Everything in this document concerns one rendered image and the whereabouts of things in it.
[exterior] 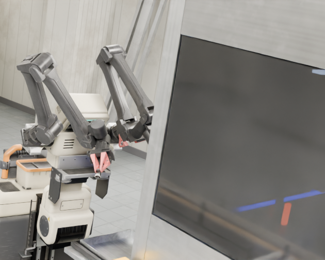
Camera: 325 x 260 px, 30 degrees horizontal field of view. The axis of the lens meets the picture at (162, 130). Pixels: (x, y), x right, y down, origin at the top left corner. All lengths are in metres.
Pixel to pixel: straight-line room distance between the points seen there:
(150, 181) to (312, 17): 0.77
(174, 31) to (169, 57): 0.08
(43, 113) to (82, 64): 4.22
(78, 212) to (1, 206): 0.39
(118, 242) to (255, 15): 1.24
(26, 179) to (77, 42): 3.66
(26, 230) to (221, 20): 1.84
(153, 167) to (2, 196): 1.30
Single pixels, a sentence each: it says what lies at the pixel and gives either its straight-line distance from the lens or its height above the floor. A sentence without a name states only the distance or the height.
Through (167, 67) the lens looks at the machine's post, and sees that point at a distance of 1.90.
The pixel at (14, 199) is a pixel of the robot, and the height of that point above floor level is 0.78.
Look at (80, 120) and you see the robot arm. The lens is 2.51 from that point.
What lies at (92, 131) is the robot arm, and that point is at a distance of 2.49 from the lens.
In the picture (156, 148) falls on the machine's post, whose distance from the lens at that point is 1.95.
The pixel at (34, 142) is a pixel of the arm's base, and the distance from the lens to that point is 2.76.
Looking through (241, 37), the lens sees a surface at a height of 1.83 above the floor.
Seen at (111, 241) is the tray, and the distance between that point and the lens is 2.56.
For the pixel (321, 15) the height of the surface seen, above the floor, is 1.92.
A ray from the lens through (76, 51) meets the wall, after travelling 6.69.
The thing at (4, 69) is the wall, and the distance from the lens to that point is 8.54.
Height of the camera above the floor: 1.95
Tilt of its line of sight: 14 degrees down
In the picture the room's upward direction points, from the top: 9 degrees clockwise
